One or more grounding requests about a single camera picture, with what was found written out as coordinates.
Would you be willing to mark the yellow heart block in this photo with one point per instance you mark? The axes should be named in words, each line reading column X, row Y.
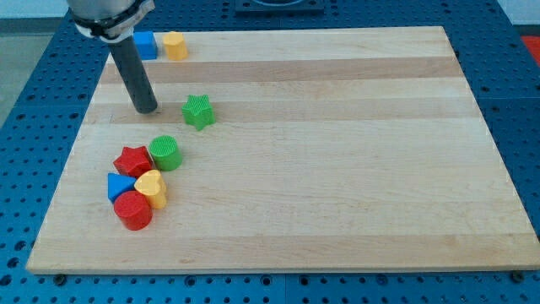
column 152, row 186

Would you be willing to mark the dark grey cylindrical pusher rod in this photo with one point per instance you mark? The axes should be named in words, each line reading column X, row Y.
column 130, row 67

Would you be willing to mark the blue cube block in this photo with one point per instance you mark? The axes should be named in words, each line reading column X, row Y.
column 146, row 45

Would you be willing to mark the green cylinder block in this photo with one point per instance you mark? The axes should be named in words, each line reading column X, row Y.
column 165, row 153

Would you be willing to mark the yellow pentagon block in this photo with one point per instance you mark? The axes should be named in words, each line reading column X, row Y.
column 175, row 46

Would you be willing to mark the red star block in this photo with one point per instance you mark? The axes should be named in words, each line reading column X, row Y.
column 133, row 162

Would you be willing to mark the green star block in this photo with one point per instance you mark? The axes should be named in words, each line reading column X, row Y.
column 198, row 111

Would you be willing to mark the blue triangle block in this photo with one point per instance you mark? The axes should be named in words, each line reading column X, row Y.
column 118, row 184

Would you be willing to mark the red cylinder block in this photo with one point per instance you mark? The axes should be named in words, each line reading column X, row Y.
column 133, row 210

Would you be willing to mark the red object at edge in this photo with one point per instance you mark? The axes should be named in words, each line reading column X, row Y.
column 532, row 43

